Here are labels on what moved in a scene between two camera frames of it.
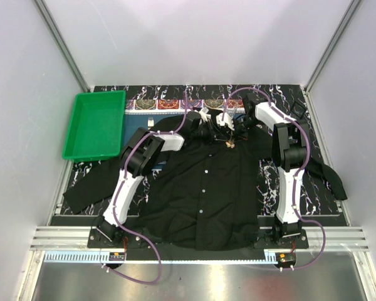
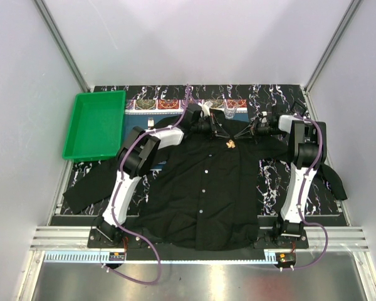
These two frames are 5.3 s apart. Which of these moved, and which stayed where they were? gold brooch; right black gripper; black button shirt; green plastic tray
Moved: right black gripper
Stayed: gold brooch; green plastic tray; black button shirt
